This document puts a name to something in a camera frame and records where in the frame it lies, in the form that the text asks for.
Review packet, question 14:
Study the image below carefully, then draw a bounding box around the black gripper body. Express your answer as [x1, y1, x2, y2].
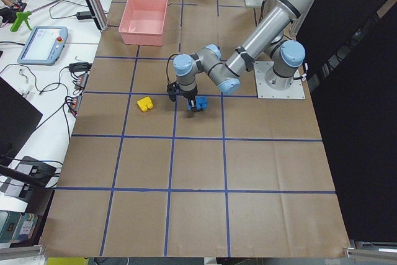
[178, 83, 198, 99]

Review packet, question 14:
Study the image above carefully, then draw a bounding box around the blue block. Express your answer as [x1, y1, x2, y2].
[195, 96, 208, 112]

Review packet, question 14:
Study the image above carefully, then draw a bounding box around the yellow block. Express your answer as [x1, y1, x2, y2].
[136, 96, 154, 112]

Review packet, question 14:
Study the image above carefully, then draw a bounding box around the pink plastic box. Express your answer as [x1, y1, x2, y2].
[118, 0, 168, 47]

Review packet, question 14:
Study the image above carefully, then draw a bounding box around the black power adapter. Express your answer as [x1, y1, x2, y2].
[76, 11, 92, 20]

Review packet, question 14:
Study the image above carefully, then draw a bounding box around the teach pendant tablet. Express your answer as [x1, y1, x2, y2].
[17, 26, 68, 65]

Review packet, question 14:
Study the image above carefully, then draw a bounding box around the black monitor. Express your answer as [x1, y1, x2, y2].
[1, 78, 43, 166]

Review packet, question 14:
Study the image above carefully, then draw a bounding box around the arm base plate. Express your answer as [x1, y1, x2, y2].
[254, 61, 306, 100]

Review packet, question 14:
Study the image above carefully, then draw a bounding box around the green handled grabber tool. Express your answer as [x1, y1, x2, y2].
[10, 0, 64, 32]

